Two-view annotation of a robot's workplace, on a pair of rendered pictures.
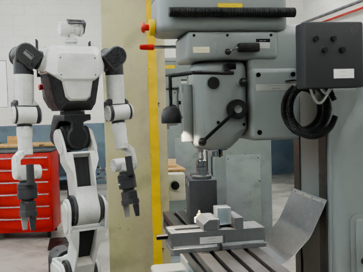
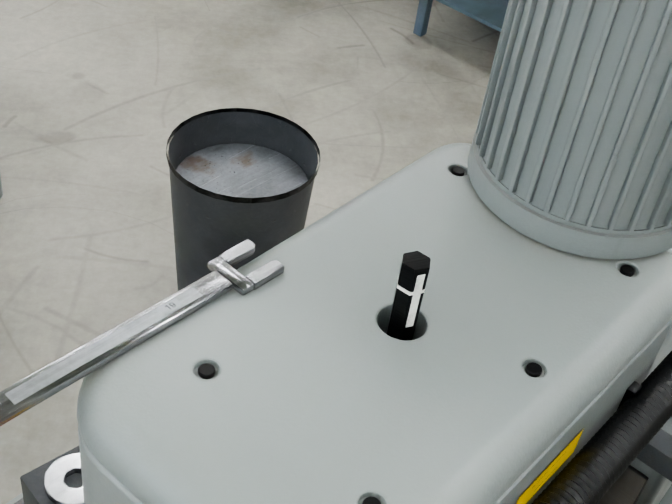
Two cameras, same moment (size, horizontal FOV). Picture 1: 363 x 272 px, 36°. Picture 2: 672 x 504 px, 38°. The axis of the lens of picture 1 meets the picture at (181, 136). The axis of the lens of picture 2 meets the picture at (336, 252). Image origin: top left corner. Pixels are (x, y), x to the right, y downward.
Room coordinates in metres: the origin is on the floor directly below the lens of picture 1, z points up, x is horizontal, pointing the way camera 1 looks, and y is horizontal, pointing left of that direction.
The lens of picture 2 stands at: (1.74, 0.26, 2.38)
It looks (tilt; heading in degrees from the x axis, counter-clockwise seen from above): 41 degrees down; 316
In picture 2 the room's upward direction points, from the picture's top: 9 degrees clockwise
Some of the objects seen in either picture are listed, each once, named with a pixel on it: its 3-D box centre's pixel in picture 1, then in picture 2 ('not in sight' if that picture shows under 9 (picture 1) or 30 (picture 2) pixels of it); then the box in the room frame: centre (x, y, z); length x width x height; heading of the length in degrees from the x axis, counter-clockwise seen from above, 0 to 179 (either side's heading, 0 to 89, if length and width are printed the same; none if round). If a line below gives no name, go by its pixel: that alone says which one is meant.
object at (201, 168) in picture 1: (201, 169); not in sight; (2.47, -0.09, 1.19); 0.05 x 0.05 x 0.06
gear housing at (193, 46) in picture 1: (224, 48); not in sight; (2.08, -0.17, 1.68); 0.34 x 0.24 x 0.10; 101
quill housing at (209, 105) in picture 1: (216, 105); not in sight; (2.07, -0.13, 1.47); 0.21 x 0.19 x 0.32; 11
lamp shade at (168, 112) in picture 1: (170, 114); not in sight; (1.97, 0.03, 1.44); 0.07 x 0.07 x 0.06
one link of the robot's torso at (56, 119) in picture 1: (68, 130); not in sight; (2.71, 0.55, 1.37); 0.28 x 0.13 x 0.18; 29
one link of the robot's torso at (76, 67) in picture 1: (68, 75); not in sight; (2.68, 0.54, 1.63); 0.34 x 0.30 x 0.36; 119
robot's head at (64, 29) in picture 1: (69, 32); not in sight; (2.63, 0.51, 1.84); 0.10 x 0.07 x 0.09; 119
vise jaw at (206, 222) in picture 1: (207, 221); not in sight; (2.00, -0.09, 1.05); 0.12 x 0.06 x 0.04; 11
